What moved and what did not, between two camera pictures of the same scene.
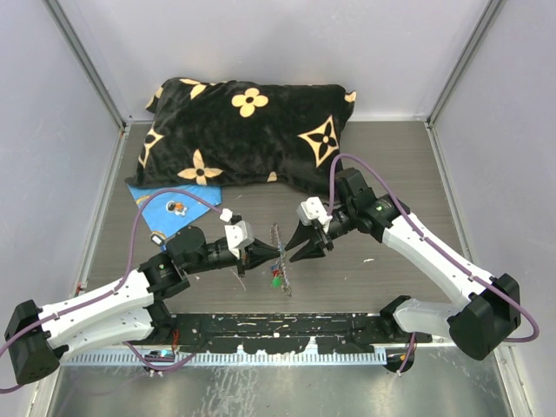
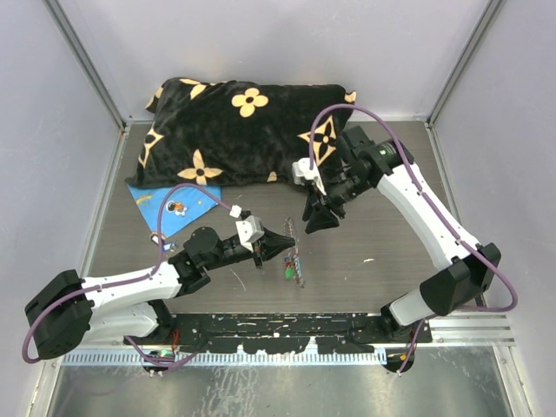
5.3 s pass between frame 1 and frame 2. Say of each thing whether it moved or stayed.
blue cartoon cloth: stayed
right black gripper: moved
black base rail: stayed
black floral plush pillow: stayed
